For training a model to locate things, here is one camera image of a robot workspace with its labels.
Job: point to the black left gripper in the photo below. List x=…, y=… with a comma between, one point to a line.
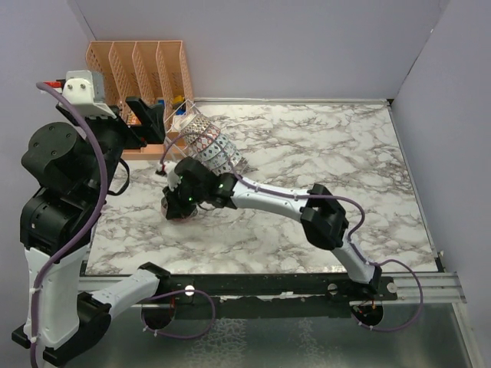
x=152, y=128

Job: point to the blue floral patterned bowl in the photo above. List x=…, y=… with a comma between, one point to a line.
x=221, y=157

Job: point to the white diamond patterned bowl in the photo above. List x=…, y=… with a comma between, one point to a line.
x=231, y=163

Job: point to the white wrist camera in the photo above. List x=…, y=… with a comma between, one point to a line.
x=167, y=169
x=84, y=89

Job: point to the white wire dish rack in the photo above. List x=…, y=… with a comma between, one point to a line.
x=175, y=146

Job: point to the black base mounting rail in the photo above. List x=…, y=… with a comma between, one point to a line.
x=252, y=296

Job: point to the red patterned bowl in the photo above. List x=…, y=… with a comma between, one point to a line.
x=208, y=136

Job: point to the brown checker patterned bowl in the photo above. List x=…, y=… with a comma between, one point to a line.
x=192, y=126

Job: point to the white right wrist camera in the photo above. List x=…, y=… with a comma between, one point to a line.
x=167, y=169

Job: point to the orange plastic file organizer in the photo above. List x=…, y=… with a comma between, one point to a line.
x=156, y=71

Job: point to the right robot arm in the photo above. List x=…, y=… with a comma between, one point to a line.
x=323, y=218

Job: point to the white petal patterned bowl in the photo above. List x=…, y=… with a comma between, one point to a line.
x=224, y=161

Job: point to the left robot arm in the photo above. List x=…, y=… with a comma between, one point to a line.
x=56, y=226

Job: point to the yellow black sponge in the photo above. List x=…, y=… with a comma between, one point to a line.
x=178, y=101

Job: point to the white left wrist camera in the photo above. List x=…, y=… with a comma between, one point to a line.
x=84, y=89

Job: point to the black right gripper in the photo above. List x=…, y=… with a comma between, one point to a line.
x=175, y=209

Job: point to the black leaf patterned bowl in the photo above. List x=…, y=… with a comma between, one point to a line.
x=174, y=215

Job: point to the aluminium side rail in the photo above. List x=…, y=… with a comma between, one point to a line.
x=437, y=288

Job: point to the blue triangle patterned bowl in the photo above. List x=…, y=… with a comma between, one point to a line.
x=214, y=148

